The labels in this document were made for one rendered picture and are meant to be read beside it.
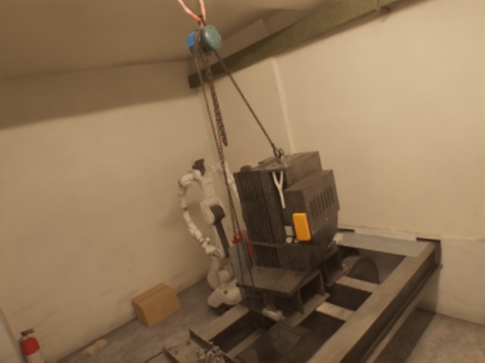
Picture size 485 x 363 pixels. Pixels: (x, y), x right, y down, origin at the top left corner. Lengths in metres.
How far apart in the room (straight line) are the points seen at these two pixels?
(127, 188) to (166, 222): 0.66
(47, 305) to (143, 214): 1.37
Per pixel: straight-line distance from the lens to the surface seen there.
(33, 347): 3.83
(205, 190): 3.21
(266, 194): 2.08
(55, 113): 3.81
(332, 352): 1.94
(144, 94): 4.12
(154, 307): 3.89
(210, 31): 1.89
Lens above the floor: 1.95
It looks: 10 degrees down
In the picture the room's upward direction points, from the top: 13 degrees counter-clockwise
